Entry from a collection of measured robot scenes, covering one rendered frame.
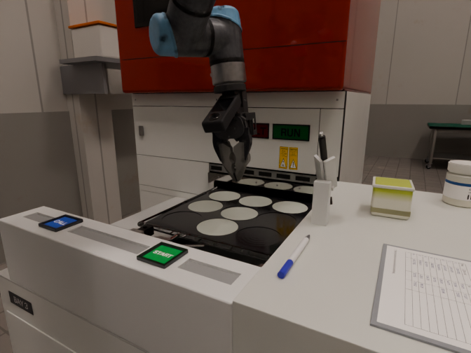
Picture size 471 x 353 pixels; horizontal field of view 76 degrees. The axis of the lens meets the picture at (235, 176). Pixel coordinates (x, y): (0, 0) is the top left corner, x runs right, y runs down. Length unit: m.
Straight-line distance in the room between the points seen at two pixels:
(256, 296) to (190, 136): 0.82
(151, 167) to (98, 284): 0.79
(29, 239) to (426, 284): 0.66
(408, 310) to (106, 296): 0.43
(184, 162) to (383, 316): 0.92
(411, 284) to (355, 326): 0.12
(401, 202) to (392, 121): 6.60
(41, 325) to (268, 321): 0.54
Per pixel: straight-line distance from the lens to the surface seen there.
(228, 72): 0.66
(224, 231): 0.72
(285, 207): 0.88
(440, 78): 7.27
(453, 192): 0.83
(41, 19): 3.00
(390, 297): 0.43
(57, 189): 2.99
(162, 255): 0.50
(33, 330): 0.84
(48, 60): 2.96
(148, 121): 1.26
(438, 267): 0.53
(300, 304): 0.39
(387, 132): 7.28
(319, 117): 0.93
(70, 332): 0.72
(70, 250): 0.59
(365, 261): 0.50
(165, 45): 0.62
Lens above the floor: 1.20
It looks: 14 degrees down
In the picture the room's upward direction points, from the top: straight up
